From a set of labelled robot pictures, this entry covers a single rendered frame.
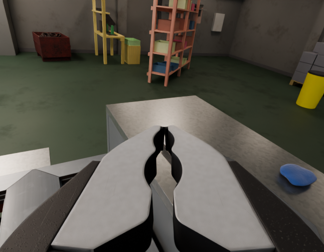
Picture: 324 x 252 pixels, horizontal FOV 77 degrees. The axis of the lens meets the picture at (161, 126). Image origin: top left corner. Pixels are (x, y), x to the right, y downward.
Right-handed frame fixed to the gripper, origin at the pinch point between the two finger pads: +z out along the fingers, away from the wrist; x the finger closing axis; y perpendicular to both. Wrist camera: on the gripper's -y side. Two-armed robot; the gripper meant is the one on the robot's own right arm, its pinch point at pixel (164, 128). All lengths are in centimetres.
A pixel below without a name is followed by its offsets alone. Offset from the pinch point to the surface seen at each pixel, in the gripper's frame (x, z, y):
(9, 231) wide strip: -50, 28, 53
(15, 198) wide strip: -55, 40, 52
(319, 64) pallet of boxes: 403, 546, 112
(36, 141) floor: -159, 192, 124
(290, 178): 42, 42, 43
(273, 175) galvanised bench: 38, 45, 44
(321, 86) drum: 317, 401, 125
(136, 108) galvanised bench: -16, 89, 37
